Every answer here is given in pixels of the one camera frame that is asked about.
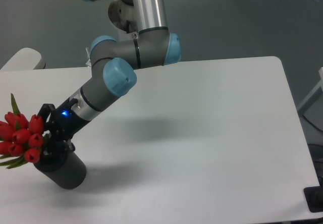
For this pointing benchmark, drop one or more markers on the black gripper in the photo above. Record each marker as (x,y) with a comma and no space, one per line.
(62,123)

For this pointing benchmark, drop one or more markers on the red tulip bouquet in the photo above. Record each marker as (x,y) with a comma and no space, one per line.
(22,140)

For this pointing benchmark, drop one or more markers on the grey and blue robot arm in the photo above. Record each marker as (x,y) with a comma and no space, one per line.
(113,66)

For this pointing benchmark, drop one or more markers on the dark grey ribbed vase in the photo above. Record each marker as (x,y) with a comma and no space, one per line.
(66,170)

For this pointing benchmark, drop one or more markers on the white chair armrest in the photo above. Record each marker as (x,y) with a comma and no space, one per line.
(25,59)

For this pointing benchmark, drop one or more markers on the white furniture edge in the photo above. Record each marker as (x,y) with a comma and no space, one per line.
(311,97)

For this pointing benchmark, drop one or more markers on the white metal base frame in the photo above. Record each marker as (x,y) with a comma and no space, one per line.
(88,63)

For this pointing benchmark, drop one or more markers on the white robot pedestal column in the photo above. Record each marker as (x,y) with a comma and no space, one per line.
(122,16)

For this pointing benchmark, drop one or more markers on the black cable grommet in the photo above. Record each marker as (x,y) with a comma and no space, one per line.
(313,196)

